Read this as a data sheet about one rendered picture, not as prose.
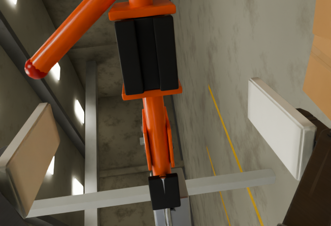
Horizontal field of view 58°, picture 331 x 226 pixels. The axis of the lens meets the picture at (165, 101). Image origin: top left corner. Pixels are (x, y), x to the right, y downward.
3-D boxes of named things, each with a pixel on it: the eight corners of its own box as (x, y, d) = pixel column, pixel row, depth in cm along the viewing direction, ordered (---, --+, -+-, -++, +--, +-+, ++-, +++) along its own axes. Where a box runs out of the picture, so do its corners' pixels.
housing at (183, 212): (181, 165, 42) (149, 169, 41) (189, 199, 35) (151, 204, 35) (184, 204, 44) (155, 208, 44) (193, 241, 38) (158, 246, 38)
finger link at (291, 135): (302, 128, 13) (318, 126, 13) (248, 77, 20) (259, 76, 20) (296, 182, 14) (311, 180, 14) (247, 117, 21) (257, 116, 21)
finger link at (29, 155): (26, 220, 14) (10, 222, 14) (61, 142, 20) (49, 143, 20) (7, 166, 13) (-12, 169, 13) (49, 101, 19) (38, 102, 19)
